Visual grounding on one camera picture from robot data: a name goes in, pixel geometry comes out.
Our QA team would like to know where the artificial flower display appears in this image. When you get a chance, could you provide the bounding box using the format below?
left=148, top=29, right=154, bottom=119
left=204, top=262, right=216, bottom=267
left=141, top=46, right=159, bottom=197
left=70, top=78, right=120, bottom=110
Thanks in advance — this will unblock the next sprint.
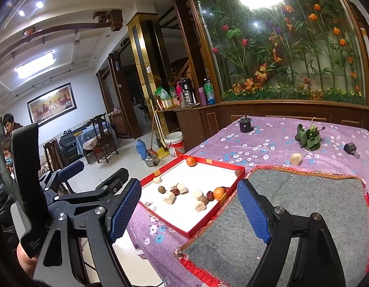
left=184, top=0, right=369, bottom=105

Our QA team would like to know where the rectangular ceiling light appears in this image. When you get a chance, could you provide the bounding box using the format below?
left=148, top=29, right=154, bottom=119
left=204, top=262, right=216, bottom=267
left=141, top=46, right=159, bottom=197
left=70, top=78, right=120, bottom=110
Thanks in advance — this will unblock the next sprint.
left=15, top=51, right=55, bottom=79

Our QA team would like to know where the black thermos flask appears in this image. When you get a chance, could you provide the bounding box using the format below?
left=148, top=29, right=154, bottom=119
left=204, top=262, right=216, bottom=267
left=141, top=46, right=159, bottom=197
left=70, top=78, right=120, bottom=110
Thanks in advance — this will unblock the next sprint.
left=180, top=78, right=197, bottom=106

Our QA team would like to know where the box with green packets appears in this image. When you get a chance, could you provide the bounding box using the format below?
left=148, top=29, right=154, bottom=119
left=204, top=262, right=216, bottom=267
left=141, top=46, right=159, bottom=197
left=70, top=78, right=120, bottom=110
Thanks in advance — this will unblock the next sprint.
left=155, top=87, right=177, bottom=110

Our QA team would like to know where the metal kettle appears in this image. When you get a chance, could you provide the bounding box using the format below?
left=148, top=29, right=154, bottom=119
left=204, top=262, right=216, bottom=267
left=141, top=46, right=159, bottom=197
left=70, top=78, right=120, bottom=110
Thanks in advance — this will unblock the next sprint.
left=144, top=152, right=160, bottom=167

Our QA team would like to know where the wooden cabinet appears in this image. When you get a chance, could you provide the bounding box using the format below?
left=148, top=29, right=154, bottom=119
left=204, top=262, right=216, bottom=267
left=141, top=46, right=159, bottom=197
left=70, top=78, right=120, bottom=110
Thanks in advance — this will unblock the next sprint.
left=157, top=100, right=369, bottom=153

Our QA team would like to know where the broom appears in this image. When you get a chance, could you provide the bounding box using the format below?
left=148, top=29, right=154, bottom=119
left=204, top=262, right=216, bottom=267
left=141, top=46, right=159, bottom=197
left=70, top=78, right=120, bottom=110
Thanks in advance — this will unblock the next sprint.
left=150, top=99, right=170, bottom=159

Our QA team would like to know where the red tray with white base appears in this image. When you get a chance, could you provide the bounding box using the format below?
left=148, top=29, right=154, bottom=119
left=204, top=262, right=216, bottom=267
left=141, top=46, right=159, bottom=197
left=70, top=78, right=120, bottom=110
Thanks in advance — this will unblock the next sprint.
left=140, top=155, right=246, bottom=239

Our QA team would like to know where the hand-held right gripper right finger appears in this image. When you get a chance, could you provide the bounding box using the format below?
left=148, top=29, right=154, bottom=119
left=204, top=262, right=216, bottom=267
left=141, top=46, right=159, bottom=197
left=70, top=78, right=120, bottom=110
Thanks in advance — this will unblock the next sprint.
left=236, top=179, right=347, bottom=287

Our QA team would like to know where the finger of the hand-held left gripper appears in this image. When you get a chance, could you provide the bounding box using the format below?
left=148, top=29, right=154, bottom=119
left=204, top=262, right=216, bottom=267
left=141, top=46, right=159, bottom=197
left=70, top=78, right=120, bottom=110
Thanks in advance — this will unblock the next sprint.
left=38, top=160, right=85, bottom=192
left=46, top=168, right=130, bottom=213

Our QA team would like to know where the green bok choy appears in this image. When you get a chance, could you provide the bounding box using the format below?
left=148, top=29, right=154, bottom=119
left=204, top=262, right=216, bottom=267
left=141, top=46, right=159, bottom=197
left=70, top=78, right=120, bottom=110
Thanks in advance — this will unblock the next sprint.
left=295, top=118, right=325, bottom=151

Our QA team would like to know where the blue thermos jug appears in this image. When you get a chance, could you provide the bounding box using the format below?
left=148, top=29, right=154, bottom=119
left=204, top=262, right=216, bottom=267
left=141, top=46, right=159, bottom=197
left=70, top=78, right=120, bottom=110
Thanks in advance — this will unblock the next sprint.
left=136, top=139, right=147, bottom=161

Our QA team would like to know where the black cylinder holder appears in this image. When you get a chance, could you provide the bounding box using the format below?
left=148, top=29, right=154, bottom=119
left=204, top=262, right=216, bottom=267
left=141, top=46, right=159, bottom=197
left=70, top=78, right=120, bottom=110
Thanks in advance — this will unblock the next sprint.
left=238, top=114, right=254, bottom=133

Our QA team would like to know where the dark wooden chair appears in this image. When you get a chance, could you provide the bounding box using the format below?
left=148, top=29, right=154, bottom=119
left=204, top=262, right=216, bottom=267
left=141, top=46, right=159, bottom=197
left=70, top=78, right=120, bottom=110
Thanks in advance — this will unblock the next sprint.
left=43, top=139, right=64, bottom=171
left=90, top=113, right=119, bottom=163

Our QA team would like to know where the black sofa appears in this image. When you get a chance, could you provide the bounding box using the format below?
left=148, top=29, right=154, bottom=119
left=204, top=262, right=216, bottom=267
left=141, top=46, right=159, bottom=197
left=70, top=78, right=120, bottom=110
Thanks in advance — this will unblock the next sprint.
left=59, top=132, right=83, bottom=163

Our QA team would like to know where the small black weight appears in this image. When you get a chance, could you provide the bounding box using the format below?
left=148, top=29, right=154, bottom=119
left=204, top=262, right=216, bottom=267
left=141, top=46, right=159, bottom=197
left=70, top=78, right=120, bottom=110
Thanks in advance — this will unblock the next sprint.
left=344, top=143, right=360, bottom=158

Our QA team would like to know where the table with light cloth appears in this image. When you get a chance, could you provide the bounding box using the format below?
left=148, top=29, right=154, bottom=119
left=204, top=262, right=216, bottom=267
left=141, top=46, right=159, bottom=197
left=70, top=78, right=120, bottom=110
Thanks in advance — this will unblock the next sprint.
left=77, top=124, right=113, bottom=151

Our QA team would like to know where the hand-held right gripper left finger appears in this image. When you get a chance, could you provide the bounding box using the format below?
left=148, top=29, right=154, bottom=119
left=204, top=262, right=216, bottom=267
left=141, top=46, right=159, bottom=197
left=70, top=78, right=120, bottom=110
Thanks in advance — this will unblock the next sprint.
left=33, top=178, right=142, bottom=287

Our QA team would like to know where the person's left hand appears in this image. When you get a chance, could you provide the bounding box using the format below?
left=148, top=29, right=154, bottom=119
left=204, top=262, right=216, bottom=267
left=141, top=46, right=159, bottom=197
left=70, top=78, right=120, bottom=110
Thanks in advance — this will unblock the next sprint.
left=16, top=243, right=39, bottom=279

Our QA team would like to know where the framed landscape painting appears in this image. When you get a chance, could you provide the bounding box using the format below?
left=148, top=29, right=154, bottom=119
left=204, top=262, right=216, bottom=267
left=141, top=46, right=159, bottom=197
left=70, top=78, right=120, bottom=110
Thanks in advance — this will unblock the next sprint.
left=27, top=83, right=77, bottom=126

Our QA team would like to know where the purple floral tablecloth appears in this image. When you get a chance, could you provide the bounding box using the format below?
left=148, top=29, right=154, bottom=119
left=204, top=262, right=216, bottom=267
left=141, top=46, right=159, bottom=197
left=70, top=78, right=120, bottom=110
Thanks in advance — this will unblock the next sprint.
left=126, top=116, right=369, bottom=287

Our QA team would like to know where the grey mat with red trim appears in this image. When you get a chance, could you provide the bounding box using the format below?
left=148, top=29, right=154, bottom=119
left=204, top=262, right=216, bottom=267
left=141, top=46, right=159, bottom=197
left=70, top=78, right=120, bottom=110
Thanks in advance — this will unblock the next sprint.
left=175, top=165, right=369, bottom=287

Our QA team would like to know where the green bottle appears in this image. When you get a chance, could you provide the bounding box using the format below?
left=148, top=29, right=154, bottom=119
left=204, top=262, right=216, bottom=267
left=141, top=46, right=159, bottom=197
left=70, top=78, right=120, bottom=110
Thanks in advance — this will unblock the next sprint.
left=204, top=78, right=215, bottom=105

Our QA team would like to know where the white plastic bucket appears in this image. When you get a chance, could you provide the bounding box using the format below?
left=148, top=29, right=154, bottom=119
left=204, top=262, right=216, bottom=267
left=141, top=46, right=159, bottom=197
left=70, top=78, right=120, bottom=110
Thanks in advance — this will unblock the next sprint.
left=164, top=132, right=186, bottom=157

